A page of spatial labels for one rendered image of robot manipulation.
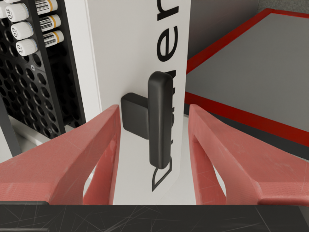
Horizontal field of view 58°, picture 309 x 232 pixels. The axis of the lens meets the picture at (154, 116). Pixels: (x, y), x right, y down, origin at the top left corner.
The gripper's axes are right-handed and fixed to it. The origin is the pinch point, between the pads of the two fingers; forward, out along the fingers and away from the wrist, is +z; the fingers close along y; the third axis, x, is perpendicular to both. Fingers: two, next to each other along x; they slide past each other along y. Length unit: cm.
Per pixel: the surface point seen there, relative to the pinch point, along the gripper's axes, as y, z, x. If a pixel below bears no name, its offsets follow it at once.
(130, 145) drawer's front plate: 1.9, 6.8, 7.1
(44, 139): 13.8, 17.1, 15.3
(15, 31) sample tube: 11.2, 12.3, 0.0
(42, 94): 10.9, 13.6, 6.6
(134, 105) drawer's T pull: 1.3, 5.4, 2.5
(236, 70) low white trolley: -14.8, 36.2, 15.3
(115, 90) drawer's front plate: 2.5, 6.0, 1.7
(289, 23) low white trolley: -36, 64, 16
